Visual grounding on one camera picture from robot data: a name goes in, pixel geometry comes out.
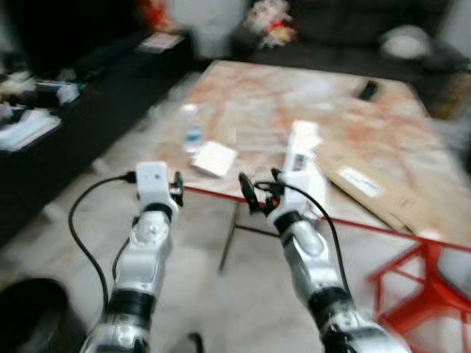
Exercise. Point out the stack of white books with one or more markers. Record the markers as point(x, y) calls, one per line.
point(26, 129)

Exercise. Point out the flat patterned paper pad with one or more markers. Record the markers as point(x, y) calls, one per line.
point(160, 42)

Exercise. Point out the red figurine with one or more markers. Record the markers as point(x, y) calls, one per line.
point(154, 11)

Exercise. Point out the colourful toy bouquet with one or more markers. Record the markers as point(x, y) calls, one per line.
point(271, 22)

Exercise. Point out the black robot foot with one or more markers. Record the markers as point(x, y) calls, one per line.
point(194, 344)

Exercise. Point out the red metal chair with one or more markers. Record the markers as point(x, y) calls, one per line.
point(427, 294)

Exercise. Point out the black rubbish bin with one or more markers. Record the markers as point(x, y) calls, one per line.
point(29, 320)

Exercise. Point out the long black low bench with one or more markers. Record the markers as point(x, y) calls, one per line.
point(103, 110)

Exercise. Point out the white round cushion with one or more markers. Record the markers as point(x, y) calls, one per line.
point(405, 42)

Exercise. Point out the flattened brown cardboard box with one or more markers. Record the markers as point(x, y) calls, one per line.
point(383, 184)

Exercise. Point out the small black phone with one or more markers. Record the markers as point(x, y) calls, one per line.
point(366, 90)

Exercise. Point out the flat white box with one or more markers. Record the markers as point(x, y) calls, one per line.
point(215, 159)

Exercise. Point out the clear plastic water bottle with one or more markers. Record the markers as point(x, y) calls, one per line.
point(193, 131)

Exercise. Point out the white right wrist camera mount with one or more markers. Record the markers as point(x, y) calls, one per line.
point(293, 193)

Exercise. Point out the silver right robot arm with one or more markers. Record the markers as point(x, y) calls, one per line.
point(316, 272)

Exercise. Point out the long white carton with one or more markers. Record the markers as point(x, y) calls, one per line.
point(303, 143)

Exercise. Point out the marble table with red edge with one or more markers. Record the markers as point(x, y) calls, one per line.
point(280, 103)

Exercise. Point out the black sofa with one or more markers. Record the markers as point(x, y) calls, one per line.
point(338, 29)

